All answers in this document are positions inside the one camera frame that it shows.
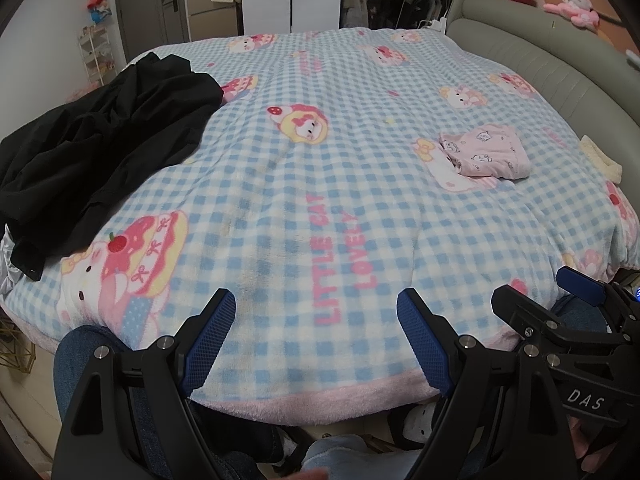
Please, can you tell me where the dark grey door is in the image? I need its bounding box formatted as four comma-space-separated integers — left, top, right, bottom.
115, 0, 189, 62

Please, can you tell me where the pink plush toy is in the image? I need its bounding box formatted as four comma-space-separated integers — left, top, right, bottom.
542, 0, 600, 32

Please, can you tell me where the red blue doll toy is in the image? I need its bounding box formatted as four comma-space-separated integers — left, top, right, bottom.
87, 0, 112, 25

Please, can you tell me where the cardboard boxes stack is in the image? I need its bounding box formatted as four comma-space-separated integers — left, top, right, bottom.
186, 0, 239, 41

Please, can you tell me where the blue checkered cartoon blanket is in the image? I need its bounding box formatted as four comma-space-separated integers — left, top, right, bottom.
2, 28, 639, 425

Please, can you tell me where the white wire shelf rack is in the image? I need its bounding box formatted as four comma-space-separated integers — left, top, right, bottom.
78, 25, 117, 86

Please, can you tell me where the black garment pile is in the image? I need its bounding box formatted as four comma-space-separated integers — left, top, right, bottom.
1, 53, 224, 281

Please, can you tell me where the cream folded cloth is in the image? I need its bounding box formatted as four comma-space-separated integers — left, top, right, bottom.
579, 136, 623, 185

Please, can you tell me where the folded pink patterned clothing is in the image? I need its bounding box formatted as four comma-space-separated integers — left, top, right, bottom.
439, 124, 532, 181

